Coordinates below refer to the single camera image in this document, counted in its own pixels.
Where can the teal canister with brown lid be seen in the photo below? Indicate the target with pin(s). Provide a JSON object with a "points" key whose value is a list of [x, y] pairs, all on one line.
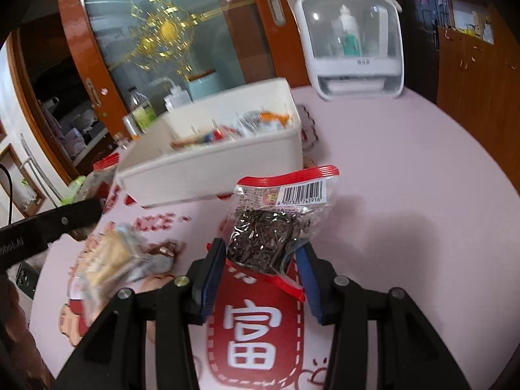
{"points": [[203, 89]]}

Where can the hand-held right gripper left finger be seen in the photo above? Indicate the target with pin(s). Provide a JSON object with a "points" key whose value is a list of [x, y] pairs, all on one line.
{"points": [[212, 288]]}

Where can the red printed table mat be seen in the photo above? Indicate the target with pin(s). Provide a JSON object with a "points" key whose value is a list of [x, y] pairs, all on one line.
{"points": [[252, 333]]}

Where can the white plastic bin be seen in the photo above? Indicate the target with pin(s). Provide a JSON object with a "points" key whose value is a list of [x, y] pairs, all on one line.
{"points": [[211, 170]]}

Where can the orange white snack packet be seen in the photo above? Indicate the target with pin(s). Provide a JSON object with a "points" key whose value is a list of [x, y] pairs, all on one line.
{"points": [[274, 121]]}

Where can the red packet of dark snack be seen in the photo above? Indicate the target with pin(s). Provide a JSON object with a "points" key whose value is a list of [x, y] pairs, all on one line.
{"points": [[260, 231]]}

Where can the gold flower ornament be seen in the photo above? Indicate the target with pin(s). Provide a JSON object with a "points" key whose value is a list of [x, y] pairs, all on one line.
{"points": [[168, 30]]}

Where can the small glass jar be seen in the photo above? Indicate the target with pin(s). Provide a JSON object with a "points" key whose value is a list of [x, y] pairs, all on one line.
{"points": [[122, 142]]}

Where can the wooden door with frosted glass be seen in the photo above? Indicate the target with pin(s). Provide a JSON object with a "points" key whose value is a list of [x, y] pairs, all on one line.
{"points": [[254, 40]]}

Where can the red blue snack packet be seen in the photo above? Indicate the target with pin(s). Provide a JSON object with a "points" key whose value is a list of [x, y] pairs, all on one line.
{"points": [[207, 138]]}

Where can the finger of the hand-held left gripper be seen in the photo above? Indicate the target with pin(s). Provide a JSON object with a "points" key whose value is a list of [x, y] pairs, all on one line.
{"points": [[69, 217]]}

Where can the green packet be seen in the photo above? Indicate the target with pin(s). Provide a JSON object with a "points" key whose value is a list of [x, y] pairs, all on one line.
{"points": [[75, 187]]}

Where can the white packet of beige snack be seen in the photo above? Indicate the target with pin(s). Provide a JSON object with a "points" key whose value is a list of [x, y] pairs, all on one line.
{"points": [[109, 260]]}

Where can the wooden cabinet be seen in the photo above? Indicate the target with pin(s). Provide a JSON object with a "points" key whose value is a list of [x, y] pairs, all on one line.
{"points": [[467, 73]]}

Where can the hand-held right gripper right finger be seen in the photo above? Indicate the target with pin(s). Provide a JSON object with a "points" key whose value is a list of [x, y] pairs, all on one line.
{"points": [[309, 292]]}

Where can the clear bottle with green label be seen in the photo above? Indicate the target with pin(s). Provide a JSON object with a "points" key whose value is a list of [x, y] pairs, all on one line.
{"points": [[144, 118]]}

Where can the white plastic bottle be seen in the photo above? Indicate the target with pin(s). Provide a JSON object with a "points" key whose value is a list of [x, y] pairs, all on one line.
{"points": [[345, 24]]}

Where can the white cabinet with clear door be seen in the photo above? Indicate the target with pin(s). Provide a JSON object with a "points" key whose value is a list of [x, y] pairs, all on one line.
{"points": [[313, 61]]}

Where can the small clear jar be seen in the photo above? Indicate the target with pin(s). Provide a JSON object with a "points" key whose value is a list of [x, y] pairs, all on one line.
{"points": [[132, 128]]}

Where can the teal plastic bottle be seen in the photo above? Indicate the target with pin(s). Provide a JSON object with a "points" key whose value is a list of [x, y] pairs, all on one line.
{"points": [[351, 46]]}

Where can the white squeeze bottle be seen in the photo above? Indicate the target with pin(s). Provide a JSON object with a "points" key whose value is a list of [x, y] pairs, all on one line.
{"points": [[176, 99]]}

